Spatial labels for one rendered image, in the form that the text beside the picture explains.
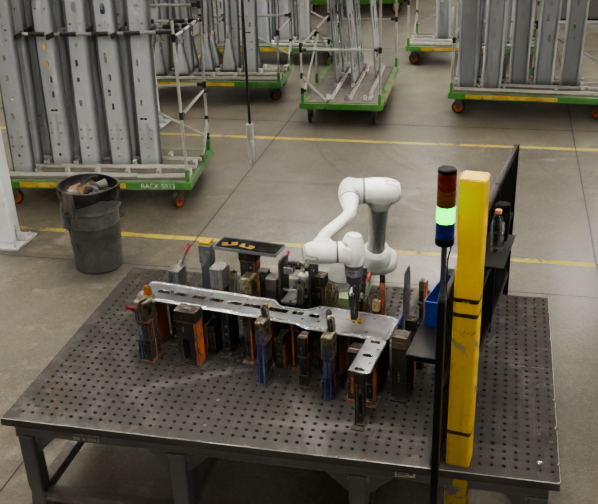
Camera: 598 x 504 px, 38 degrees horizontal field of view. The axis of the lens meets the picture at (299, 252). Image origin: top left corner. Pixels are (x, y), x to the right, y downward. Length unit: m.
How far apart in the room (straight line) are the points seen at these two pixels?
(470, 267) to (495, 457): 0.96
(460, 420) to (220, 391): 1.24
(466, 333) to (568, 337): 2.77
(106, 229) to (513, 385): 3.78
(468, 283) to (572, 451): 2.01
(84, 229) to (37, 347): 1.16
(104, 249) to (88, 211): 0.37
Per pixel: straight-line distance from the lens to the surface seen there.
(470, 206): 3.24
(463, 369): 3.57
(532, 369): 4.52
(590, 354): 6.05
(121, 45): 8.63
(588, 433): 5.33
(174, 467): 4.22
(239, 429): 4.06
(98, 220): 6.97
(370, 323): 4.22
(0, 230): 7.96
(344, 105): 10.34
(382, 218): 4.65
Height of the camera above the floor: 3.14
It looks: 26 degrees down
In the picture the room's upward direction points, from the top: 2 degrees counter-clockwise
